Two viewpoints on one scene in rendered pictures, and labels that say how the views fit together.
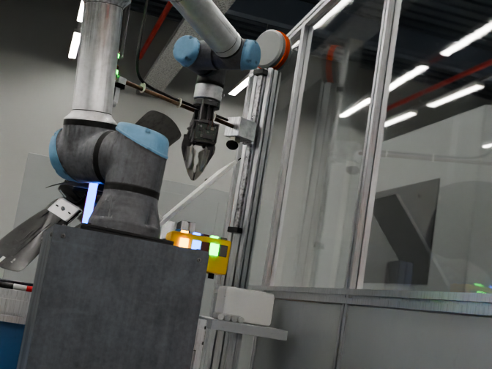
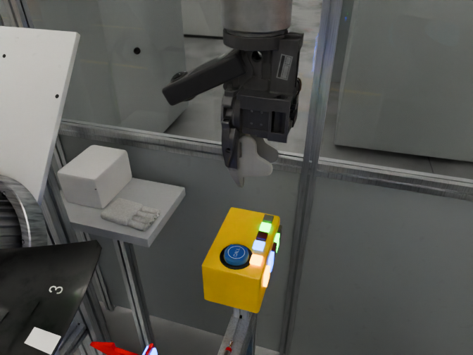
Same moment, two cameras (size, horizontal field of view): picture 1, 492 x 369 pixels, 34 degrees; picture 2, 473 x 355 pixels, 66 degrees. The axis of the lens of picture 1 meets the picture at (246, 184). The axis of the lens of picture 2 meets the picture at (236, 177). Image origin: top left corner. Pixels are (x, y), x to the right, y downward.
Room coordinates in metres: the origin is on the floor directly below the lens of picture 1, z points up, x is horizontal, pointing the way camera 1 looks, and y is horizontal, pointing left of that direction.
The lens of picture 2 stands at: (1.93, 0.51, 1.52)
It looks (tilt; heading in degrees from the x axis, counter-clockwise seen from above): 34 degrees down; 300
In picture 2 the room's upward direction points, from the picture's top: straight up
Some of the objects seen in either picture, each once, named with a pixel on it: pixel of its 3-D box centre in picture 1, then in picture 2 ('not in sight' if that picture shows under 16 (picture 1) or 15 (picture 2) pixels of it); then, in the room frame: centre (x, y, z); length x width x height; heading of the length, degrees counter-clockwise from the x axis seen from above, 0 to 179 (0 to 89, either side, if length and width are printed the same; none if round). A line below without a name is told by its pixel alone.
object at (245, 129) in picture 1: (241, 129); not in sight; (2.90, 0.05, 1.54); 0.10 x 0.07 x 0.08; 138
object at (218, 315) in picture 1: (228, 317); (131, 213); (2.57, -0.01, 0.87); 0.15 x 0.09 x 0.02; 8
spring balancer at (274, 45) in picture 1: (271, 50); not in sight; (2.97, -0.02, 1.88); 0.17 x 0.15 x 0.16; 13
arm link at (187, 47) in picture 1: (199, 55); not in sight; (2.02, 0.17, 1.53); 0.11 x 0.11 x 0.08; 61
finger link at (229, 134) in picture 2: (190, 145); (233, 134); (2.14, 0.16, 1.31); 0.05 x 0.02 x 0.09; 102
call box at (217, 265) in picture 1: (195, 255); (243, 258); (2.15, 0.10, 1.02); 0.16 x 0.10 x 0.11; 103
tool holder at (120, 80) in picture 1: (110, 89); not in sight; (2.45, 0.46, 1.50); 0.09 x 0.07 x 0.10; 138
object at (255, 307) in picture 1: (242, 305); (92, 174); (2.75, -0.06, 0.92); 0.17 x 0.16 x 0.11; 103
